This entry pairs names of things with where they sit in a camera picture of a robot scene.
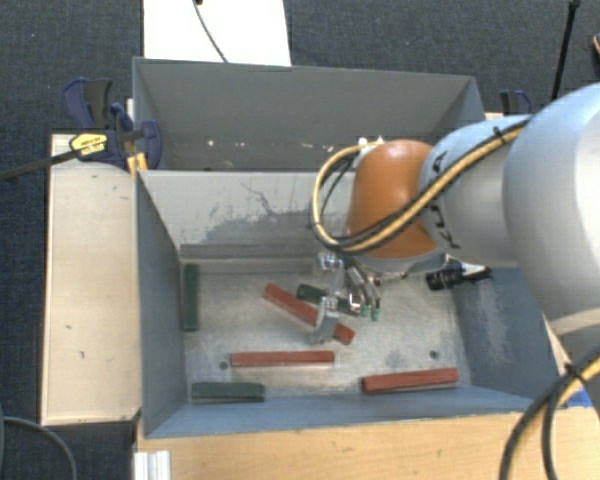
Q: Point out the pale wood board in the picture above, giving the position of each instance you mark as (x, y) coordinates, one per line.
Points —
(92, 288)

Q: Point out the red-brown flat block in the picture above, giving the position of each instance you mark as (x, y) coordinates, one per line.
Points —
(292, 305)
(410, 381)
(280, 358)

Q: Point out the dark green flat block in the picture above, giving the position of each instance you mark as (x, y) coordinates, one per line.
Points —
(190, 298)
(310, 293)
(227, 391)

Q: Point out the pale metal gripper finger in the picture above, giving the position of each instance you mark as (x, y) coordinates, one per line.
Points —
(333, 324)
(322, 320)

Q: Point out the grey metal bin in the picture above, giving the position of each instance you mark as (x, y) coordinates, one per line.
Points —
(260, 118)

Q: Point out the black cylinder on white bracket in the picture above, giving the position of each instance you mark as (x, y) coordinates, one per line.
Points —
(445, 279)

